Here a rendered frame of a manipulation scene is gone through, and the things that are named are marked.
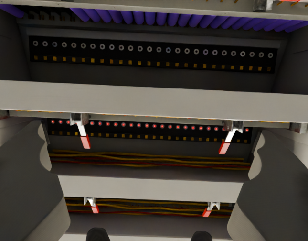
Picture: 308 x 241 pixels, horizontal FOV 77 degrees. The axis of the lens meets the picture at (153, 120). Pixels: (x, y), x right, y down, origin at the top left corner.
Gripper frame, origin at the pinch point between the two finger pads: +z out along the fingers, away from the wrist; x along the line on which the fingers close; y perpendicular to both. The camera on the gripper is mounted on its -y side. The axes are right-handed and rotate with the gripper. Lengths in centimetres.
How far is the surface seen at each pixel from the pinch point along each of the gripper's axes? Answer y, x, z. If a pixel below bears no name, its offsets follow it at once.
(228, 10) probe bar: -6.7, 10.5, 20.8
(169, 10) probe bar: -6.3, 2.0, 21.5
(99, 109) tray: 7.6, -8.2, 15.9
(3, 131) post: 16.8, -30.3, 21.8
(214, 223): 49, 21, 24
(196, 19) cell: -5.3, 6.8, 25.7
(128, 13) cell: -5.6, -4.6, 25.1
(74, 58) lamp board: 3.7, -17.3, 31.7
